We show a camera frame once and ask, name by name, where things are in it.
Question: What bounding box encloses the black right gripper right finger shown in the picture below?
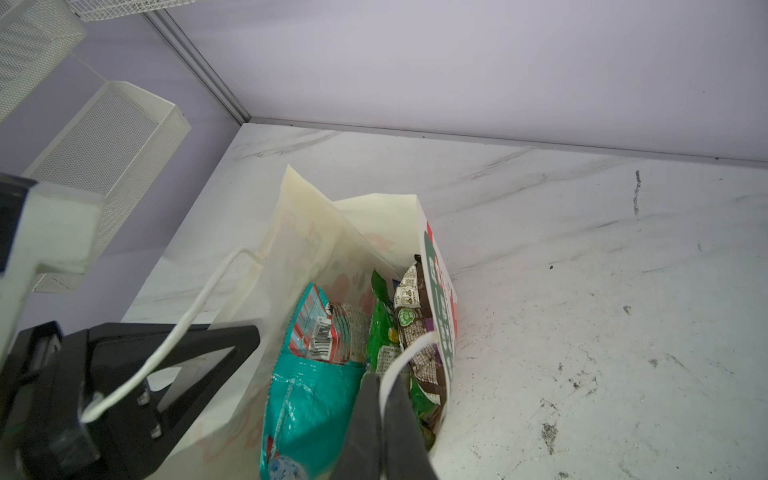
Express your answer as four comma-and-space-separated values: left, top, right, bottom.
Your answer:
382, 378, 438, 480

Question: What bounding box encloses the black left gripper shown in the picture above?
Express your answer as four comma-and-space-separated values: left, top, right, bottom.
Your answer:
1, 321, 260, 479

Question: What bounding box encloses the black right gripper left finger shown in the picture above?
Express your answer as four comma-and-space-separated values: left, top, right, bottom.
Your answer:
330, 373, 382, 480

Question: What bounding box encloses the teal green Fox's candy bag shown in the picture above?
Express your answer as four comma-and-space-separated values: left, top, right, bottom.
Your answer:
260, 283, 370, 479

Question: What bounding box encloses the green yellow Fox's candy bag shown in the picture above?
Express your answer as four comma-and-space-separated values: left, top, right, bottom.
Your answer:
366, 270, 440, 451

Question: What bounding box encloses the brown chocolate bar wrapper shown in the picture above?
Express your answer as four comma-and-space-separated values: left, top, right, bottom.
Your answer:
394, 254, 447, 405

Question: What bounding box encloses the white flowered paper bag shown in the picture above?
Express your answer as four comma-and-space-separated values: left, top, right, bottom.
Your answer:
145, 169, 458, 479

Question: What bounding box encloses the white mesh two-tier shelf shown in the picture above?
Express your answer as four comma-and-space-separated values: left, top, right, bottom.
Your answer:
1, 1, 190, 293

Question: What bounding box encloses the aluminium frame post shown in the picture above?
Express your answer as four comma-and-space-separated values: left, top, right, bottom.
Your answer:
141, 9, 251, 125

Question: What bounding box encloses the white wire basket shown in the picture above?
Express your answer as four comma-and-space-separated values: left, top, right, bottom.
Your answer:
66, 0, 195, 22

